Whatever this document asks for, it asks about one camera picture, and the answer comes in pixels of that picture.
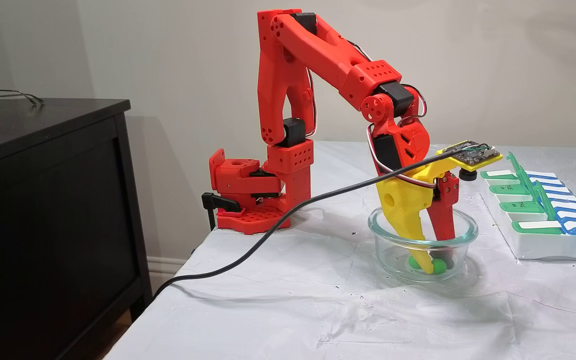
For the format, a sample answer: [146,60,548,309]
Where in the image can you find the glass bowl for green pills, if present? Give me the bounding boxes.
[367,201,479,283]

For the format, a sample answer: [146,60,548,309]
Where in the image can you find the black camera cable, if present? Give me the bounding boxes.
[150,144,491,302]

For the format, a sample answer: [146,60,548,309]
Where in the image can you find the white red servo wire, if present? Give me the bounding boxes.
[367,125,439,190]
[400,85,427,121]

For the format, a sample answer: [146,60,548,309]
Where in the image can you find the black table clamp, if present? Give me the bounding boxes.
[201,192,242,231]

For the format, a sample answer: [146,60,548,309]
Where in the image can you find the camera circuit board yellow frame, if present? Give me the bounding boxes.
[441,140,504,182]

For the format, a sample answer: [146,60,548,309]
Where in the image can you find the white tablecloth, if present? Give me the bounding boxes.
[103,141,576,360]

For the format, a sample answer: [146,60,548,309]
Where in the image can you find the eyeglasses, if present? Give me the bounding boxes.
[0,88,45,117]

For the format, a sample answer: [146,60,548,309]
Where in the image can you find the black wooden cabinet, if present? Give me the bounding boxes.
[0,98,154,360]

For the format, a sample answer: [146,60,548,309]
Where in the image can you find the weekly pill organizer box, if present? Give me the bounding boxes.
[480,151,576,263]

